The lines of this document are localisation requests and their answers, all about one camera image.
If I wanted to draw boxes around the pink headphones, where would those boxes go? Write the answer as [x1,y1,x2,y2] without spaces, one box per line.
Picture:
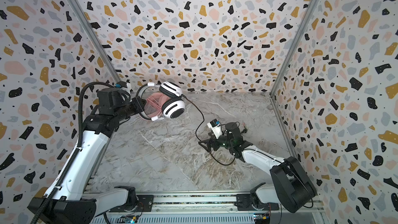
[144,92,170,120]

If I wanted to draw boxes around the black headphone cable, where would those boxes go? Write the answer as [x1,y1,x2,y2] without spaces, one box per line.
[181,93,248,166]

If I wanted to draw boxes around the white black headphones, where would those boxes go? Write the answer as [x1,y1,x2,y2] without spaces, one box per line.
[136,82,186,121]

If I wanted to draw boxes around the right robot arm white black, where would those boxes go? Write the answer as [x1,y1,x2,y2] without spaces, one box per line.
[198,119,317,213]

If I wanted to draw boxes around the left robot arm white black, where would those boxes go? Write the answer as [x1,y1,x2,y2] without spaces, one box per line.
[28,83,145,224]

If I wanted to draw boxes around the right circuit board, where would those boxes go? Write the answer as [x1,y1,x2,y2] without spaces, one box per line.
[254,213,271,224]

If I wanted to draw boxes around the left green circuit board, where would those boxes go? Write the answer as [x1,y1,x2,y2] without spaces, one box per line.
[119,215,140,224]

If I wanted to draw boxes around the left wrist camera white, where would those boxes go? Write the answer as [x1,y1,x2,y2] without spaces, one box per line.
[115,81,132,94]

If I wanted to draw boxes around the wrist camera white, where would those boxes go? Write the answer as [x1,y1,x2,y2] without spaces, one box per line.
[115,81,132,94]
[207,119,222,139]

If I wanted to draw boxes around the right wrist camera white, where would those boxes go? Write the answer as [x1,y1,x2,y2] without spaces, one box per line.
[207,119,222,139]

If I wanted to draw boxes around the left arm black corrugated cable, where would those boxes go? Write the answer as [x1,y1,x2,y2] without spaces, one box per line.
[29,81,114,224]

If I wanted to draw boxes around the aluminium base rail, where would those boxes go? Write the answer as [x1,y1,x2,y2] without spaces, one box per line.
[60,190,324,224]

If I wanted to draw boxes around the left aluminium corner post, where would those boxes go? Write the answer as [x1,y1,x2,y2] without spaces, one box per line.
[67,0,121,83]

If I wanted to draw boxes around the aluminium corner post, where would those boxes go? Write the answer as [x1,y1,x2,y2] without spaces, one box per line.
[270,0,319,98]
[67,0,121,83]

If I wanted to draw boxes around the right aluminium corner post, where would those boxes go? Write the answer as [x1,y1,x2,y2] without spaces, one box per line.
[270,0,319,98]

